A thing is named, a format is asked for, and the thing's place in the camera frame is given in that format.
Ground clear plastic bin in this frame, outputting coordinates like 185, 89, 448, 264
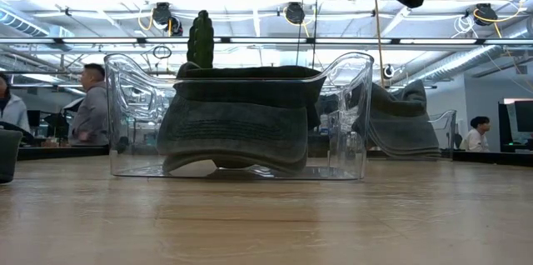
367, 107, 458, 163
103, 51, 375, 182

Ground yellow cable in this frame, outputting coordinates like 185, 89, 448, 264
371, 0, 386, 89

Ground long ceiling light bar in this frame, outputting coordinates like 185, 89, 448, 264
0, 35, 533, 48

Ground person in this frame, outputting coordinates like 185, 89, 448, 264
0, 72, 32, 134
458, 115, 493, 153

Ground black computer monitor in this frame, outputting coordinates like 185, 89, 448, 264
497, 98, 533, 154

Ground silver ventilation duct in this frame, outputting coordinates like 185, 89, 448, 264
0, 4, 77, 52
399, 18, 533, 88

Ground white sneakers of person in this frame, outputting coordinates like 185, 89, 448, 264
67, 62, 111, 147

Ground green cactus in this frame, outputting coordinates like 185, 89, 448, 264
186, 9, 216, 70

